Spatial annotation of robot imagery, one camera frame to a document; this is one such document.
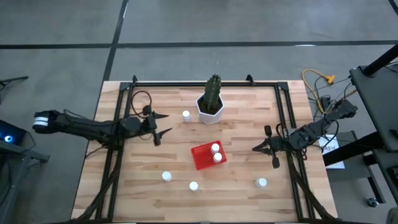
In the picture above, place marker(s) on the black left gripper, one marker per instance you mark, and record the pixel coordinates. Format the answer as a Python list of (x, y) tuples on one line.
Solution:
[(150, 126)]

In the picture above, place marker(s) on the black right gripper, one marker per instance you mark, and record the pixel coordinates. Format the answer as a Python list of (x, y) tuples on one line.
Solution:
[(278, 143)]

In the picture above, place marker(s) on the red plastic mesh basket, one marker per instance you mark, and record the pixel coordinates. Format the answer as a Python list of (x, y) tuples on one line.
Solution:
[(202, 157)]

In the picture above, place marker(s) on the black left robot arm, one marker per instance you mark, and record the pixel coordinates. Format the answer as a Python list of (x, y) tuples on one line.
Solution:
[(77, 127)]

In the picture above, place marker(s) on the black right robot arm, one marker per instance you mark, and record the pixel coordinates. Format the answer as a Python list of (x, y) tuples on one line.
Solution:
[(311, 130)]

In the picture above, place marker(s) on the white hexagonal plant pot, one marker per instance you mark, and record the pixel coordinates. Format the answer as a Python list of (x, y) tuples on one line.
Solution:
[(210, 119)]

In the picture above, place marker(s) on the green cactus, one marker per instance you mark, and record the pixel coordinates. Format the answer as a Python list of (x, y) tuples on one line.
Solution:
[(212, 93)]

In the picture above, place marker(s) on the white paper sheet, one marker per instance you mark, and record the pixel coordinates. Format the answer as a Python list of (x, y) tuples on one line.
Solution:
[(330, 146)]

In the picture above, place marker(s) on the black power adapter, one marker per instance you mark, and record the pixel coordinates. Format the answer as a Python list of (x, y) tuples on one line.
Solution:
[(325, 101)]

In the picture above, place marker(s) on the caster wheel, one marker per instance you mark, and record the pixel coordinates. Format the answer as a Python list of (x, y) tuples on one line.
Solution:
[(372, 202)]

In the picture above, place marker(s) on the black cart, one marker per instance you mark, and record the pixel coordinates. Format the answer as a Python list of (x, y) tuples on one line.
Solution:
[(379, 99)]

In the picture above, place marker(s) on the grey metal stand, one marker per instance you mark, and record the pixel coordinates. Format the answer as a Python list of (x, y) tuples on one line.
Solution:
[(21, 151)]

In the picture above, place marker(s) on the person's leg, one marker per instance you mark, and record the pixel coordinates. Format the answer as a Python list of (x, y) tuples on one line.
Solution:
[(393, 216)]

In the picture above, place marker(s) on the black stand leg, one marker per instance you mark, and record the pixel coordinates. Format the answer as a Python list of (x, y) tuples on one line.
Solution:
[(15, 79)]

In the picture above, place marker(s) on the black device with blue light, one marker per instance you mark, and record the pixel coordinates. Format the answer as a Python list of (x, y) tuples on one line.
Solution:
[(9, 138)]

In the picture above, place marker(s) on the black metal table frame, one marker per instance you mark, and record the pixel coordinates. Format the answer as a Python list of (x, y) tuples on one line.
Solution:
[(171, 84)]

